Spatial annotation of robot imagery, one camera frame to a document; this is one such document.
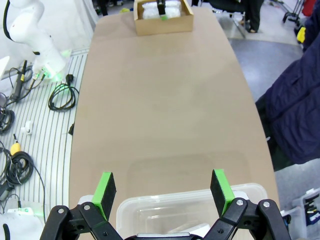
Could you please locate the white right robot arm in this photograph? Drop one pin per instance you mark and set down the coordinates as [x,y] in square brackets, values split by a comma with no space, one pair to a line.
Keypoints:
[22,212]

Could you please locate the yellow bag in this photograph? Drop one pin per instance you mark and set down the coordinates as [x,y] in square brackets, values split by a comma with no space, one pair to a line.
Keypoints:
[301,35]

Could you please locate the small white plastic part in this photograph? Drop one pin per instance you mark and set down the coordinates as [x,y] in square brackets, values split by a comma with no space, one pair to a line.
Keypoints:
[28,127]

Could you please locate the bubble-wrapped clock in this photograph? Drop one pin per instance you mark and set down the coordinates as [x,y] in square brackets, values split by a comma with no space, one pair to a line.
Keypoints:
[150,13]

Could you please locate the person in navy jacket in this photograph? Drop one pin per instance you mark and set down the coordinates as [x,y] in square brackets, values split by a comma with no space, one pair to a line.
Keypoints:
[300,112]

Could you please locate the clear plastic container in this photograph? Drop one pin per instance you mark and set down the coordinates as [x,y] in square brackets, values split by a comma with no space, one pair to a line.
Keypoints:
[175,207]

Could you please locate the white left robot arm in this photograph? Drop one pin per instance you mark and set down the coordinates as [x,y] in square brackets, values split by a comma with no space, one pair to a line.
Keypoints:
[37,42]

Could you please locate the bystander in black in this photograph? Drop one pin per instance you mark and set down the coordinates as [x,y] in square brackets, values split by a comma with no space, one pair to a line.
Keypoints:
[102,7]

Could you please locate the bystander's black trousers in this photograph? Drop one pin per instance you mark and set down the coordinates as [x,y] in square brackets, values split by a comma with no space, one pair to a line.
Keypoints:
[253,15]

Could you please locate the open cardboard box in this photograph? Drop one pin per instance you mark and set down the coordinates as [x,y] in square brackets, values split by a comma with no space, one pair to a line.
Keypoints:
[162,27]

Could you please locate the clear storage bin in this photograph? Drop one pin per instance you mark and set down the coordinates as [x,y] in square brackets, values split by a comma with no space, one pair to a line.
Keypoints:
[300,212]

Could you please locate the yellow and black plug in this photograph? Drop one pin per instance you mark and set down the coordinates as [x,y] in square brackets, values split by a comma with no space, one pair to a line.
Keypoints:
[15,148]

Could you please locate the ribbed grey base platform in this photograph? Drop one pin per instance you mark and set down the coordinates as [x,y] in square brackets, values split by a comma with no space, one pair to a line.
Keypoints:
[50,140]

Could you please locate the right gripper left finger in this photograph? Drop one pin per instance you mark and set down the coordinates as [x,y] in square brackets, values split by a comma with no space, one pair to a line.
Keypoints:
[105,195]

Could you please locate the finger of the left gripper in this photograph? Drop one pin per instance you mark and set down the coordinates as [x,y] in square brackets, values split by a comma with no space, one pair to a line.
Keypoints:
[161,8]

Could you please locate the person's dark trousers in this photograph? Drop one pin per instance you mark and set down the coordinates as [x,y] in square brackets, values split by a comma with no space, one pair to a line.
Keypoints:
[265,120]

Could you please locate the black table clamp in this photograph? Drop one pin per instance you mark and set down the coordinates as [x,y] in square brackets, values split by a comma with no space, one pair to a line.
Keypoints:
[72,128]

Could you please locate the black clothes rack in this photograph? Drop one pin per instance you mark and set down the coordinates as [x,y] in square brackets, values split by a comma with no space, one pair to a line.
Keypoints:
[292,12]

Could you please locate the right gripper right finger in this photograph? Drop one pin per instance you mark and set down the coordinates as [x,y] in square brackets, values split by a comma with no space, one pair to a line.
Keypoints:
[220,190]

